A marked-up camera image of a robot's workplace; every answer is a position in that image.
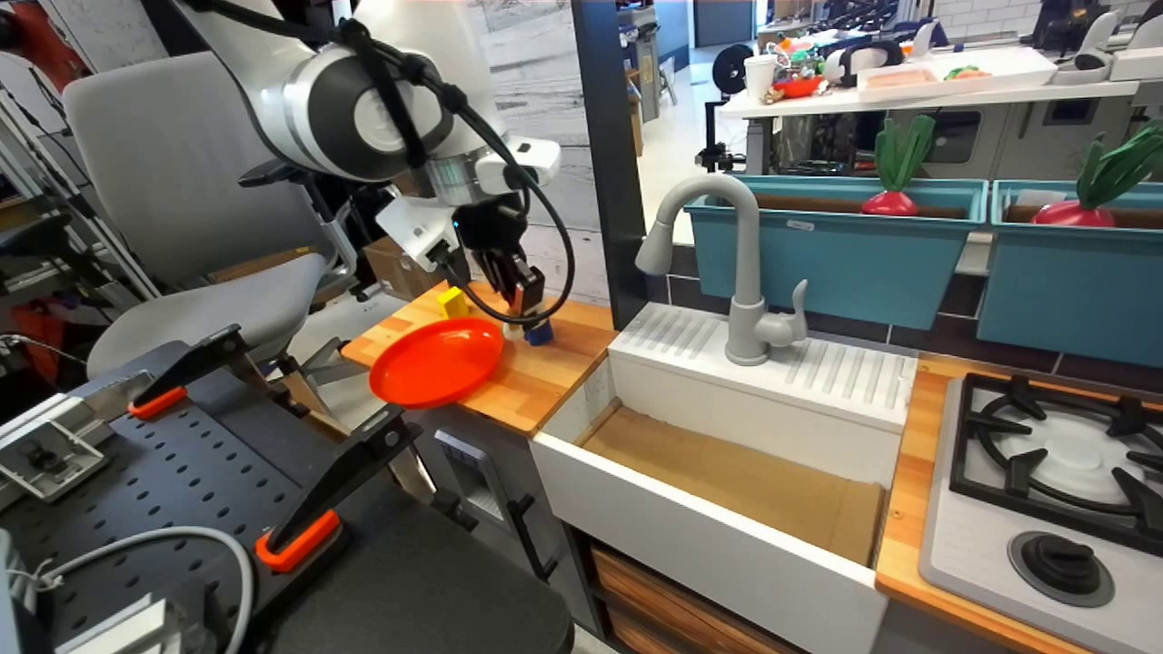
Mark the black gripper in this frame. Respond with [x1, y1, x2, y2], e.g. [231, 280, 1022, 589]
[446, 193, 549, 327]

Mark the yellow toy block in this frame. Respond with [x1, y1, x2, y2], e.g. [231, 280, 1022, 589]
[435, 283, 477, 325]

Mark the orange round plate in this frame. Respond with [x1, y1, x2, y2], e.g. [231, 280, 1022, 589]
[366, 315, 512, 412]

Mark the grey toy faucet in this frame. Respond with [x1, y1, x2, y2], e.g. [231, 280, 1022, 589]
[632, 170, 813, 370]

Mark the white toy sink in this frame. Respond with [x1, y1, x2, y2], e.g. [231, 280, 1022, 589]
[526, 298, 924, 654]

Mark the red toy radish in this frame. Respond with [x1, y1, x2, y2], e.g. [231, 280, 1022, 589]
[859, 109, 943, 217]
[1031, 122, 1163, 233]

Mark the grey toy stove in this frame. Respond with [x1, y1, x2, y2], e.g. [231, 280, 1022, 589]
[921, 366, 1163, 654]

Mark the cardboard box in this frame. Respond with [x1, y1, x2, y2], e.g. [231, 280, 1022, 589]
[361, 238, 444, 303]

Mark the white wood backdrop panel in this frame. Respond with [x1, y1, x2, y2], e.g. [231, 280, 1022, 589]
[471, 0, 615, 310]

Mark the teal planter box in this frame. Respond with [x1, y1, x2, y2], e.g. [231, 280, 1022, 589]
[683, 170, 996, 335]
[973, 178, 1163, 370]

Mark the white paper cup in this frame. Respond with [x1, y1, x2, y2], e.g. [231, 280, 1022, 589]
[743, 50, 783, 106]

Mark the wooden drawer front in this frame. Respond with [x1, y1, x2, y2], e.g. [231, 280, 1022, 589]
[589, 542, 805, 654]

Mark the red bowl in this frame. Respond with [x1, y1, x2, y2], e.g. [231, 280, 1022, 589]
[776, 74, 828, 102]

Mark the grey office chair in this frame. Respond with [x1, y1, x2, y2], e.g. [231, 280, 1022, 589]
[63, 46, 366, 383]

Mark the black perforated board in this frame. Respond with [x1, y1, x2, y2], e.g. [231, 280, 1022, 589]
[0, 366, 366, 646]

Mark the white background table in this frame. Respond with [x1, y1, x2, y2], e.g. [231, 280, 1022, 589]
[721, 44, 1163, 182]

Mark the wooden stove countertop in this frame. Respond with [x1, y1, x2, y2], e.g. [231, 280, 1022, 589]
[878, 354, 1163, 654]

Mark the black burner grate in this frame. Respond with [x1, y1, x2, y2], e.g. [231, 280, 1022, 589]
[950, 370, 1163, 559]

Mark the black stove knob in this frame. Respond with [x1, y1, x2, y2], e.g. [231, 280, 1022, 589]
[1008, 528, 1121, 611]

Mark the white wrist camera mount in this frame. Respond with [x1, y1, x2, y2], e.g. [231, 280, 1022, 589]
[370, 193, 461, 269]

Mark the black vertical post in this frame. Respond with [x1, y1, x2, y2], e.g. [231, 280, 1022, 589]
[571, 0, 655, 331]

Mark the black clamp orange handle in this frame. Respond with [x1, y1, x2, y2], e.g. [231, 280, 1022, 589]
[252, 412, 414, 579]
[70, 325, 256, 424]

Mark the grey cable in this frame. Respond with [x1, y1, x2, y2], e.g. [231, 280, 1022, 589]
[24, 525, 261, 654]

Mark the silver metal bracket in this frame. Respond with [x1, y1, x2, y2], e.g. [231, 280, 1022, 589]
[0, 403, 114, 505]

